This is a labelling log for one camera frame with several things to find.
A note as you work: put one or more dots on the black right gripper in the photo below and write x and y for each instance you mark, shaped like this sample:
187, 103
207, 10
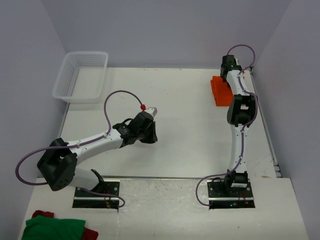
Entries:
229, 87

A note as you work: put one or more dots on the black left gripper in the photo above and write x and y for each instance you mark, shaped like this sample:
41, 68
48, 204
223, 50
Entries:
152, 138

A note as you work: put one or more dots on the orange t shirt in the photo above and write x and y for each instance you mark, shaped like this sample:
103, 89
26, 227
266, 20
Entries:
222, 93

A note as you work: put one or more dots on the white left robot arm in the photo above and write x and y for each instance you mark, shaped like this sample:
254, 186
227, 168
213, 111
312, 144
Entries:
59, 163

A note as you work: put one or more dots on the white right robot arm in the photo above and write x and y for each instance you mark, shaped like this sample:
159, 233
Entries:
241, 113

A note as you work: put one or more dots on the white plastic basket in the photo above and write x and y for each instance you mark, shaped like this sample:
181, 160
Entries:
81, 77

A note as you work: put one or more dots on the red folded t shirt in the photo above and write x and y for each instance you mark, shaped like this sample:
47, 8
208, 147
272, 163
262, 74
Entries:
88, 234

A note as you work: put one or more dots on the green folded t shirt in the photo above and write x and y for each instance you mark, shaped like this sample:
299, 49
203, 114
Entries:
45, 228

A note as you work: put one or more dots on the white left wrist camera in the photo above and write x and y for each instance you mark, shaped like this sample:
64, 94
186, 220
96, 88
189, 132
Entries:
152, 111

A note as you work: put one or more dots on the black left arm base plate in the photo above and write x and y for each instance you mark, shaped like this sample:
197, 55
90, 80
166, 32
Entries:
85, 200

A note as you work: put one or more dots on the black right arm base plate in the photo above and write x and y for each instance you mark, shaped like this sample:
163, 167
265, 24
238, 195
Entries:
220, 196

